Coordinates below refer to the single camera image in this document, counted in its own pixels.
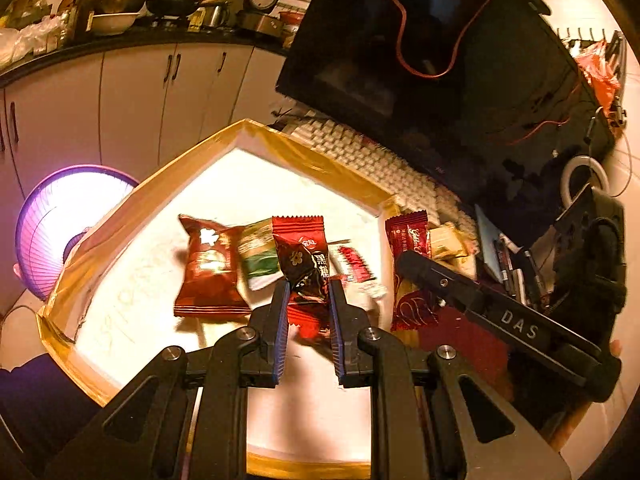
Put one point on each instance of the purple plastic basket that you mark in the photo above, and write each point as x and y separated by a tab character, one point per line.
57	214

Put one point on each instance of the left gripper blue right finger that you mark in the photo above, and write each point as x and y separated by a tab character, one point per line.
353	368

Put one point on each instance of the person's right hand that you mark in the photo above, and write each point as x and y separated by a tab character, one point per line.
570	420

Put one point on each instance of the orange plastic bag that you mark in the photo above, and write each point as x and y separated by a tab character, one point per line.
599	74

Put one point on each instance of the pens beside notebook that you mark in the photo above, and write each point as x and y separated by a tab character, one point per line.
520	275

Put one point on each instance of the white kitchen cabinets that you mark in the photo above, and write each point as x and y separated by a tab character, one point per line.
134	109

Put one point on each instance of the green white snack packet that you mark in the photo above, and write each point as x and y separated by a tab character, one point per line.
258	254

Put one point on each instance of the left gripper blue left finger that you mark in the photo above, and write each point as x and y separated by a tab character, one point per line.
271	322

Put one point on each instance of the metal mixing bowl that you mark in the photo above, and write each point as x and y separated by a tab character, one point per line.
106	19

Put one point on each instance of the dark red chip bag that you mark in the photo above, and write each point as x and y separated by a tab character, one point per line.
211	275

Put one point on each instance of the white ring light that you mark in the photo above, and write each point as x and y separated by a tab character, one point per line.
579	172

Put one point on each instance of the dark sauce bottle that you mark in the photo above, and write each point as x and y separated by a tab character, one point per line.
83	20

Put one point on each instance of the white mechanical keyboard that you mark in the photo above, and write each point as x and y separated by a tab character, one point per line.
412	190

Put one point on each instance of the small red white sachet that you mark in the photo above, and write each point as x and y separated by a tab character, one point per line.
361	286

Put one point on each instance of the black wok with lid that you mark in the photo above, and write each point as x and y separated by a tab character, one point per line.
173	8

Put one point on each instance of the gold-rimmed white tray box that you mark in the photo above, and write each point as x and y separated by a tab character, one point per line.
159	269

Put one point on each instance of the yellow cracker snack packet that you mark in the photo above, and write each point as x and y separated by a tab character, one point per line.
454	249

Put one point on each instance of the red black candy wrapper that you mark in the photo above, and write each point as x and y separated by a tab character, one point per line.
303	256

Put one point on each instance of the rice cooker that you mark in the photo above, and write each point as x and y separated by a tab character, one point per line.
255	16

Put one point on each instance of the long red wafer packet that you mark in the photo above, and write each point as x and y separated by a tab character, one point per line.
410	243

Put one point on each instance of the black computer monitor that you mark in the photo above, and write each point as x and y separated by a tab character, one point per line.
479	94

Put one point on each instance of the blue notebook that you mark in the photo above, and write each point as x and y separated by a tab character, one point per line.
489	235

